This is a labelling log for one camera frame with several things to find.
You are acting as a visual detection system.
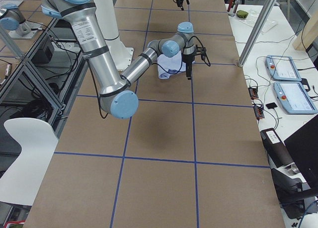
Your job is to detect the black USB hub far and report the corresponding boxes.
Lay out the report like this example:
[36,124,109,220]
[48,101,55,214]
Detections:
[248,87,259,100]

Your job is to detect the black labelled box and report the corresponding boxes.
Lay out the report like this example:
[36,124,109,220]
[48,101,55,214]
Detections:
[260,128,294,167]

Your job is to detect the aluminium frame post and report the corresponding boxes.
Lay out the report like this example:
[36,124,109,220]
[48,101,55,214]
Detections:
[238,0,277,68]

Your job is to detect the upper blue teach pendant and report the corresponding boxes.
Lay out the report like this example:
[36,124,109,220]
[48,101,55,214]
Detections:
[265,55,302,81]

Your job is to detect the black laptop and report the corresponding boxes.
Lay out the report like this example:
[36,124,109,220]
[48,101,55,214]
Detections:
[284,116,318,188]

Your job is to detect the black USB hub near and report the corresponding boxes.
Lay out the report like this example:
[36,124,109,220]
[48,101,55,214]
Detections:
[253,104,265,121]

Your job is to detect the white chair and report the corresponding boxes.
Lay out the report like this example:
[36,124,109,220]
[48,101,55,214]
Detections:
[0,118,59,206]

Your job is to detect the blue teach pendant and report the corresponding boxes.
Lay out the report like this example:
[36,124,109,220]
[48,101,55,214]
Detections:
[265,55,302,81]
[273,81,318,115]

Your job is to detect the lower blue teach pendant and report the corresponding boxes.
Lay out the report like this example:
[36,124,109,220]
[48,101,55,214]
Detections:
[273,81,318,115]

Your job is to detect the black usb hub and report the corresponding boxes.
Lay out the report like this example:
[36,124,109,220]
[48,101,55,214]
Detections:
[253,104,265,121]
[248,87,259,100]

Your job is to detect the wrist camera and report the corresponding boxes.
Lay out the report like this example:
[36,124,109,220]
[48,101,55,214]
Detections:
[195,45,207,61]

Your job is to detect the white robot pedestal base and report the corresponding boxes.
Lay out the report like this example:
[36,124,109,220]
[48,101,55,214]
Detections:
[94,0,134,71]

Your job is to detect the olive green cloth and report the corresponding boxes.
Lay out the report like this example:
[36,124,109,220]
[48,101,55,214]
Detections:
[236,10,248,19]

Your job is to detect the light blue striped shirt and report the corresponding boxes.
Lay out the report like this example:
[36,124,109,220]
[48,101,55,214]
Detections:
[157,51,186,79]

